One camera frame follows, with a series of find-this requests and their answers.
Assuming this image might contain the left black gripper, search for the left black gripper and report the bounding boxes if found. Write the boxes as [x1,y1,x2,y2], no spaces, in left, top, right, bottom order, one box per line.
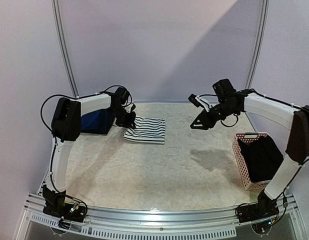
[109,105,136,129]

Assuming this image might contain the black white striped tank top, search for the black white striped tank top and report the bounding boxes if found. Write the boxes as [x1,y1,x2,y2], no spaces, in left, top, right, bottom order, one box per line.
[123,115,166,145]

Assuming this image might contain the black garment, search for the black garment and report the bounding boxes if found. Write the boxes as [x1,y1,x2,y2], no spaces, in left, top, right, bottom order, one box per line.
[237,135,284,183]

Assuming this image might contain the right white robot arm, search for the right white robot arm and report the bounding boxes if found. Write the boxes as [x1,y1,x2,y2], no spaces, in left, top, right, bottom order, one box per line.
[188,78,309,218]

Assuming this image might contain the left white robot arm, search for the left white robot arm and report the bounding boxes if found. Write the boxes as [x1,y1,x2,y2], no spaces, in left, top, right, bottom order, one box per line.
[47,86,136,193]

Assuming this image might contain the pink perforated laundry basket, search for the pink perforated laundry basket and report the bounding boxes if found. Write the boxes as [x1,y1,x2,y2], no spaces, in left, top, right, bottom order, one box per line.
[232,132,270,191]

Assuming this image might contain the folded blue garment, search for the folded blue garment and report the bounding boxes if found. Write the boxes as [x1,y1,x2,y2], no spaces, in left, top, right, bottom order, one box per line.
[80,109,115,135]

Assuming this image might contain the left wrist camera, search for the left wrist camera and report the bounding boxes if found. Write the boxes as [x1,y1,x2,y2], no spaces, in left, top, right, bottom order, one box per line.
[126,103,136,113]

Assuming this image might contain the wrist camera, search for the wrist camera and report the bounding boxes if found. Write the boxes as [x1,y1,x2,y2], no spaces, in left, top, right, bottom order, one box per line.
[188,93,211,112]
[126,103,136,113]

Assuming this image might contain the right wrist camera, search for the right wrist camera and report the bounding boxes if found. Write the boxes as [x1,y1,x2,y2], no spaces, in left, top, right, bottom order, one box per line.
[188,93,211,112]

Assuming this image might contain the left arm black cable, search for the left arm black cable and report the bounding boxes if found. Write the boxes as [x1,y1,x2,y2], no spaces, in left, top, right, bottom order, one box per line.
[40,85,134,193]

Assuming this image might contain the aluminium front rail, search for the aluminium front rail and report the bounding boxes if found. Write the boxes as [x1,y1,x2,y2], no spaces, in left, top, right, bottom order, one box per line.
[15,193,308,240]

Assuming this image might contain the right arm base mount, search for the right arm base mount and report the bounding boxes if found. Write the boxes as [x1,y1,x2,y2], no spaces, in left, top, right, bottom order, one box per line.
[234,190,284,223]

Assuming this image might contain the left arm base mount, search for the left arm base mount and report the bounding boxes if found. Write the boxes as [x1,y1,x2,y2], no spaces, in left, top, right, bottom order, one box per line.
[42,184,88,223]

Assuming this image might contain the right aluminium corner post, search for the right aluminium corner post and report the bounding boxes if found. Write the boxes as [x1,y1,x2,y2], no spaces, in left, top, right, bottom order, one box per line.
[245,0,269,89]

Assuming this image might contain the aluminium corner post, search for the aluminium corner post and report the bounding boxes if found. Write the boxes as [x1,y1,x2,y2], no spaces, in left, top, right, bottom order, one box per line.
[51,0,79,97]
[245,0,269,89]

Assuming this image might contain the left aluminium corner post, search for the left aluminium corner post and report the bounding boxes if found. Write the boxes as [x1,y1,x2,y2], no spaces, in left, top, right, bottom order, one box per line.
[51,0,79,97]

